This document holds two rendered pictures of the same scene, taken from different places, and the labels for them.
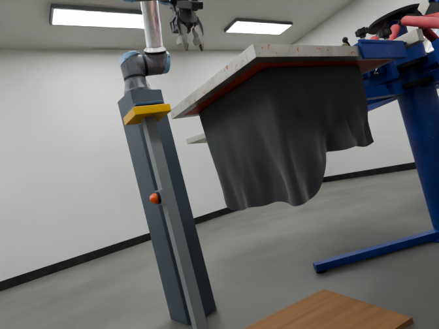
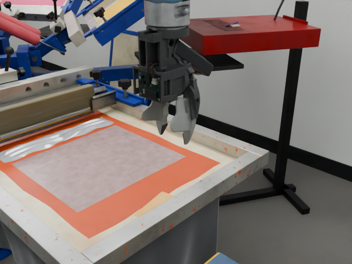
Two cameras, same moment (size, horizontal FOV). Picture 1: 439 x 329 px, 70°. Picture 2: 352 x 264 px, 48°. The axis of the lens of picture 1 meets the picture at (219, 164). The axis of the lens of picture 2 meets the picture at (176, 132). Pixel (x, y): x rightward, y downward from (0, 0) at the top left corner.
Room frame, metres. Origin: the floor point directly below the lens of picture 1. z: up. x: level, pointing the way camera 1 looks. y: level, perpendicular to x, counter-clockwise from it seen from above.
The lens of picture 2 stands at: (1.28, 0.64, 1.46)
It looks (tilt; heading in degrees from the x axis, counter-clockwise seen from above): 25 degrees down; 256
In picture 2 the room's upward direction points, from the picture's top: straight up
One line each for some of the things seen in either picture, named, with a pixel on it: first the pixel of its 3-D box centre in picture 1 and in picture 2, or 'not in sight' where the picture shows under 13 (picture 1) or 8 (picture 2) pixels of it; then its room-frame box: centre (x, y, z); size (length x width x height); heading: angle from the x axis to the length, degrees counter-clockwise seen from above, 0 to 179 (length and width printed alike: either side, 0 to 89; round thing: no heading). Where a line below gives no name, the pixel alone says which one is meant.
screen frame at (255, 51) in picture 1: (284, 83); (85, 146); (1.29, -0.34, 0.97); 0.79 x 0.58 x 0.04; 123
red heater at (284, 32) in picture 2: not in sight; (242, 32); (0.44, -1.29, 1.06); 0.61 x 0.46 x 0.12; 3
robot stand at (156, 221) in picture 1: (165, 203); not in sight; (1.68, 0.33, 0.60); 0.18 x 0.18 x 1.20; 39
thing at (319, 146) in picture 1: (330, 126); not in sight; (1.08, -0.40, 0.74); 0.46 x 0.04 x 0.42; 123
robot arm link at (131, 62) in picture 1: (132, 66); not in sight; (1.69, 0.32, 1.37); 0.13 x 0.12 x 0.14; 109
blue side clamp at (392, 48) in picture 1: (379, 51); (111, 98); (1.18, -0.69, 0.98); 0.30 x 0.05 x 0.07; 123
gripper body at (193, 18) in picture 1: (181, 14); (164, 63); (1.14, 0.00, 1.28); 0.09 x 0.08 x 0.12; 34
